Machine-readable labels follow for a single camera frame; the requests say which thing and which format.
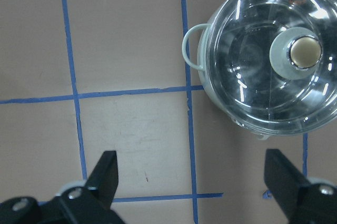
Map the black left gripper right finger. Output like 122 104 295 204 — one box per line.
264 149 336 223

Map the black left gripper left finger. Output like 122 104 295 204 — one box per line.
1 151 124 223

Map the glass pot lid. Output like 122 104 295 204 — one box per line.
204 0 337 134

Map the pale green electric pot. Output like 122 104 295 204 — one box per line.
181 0 337 141

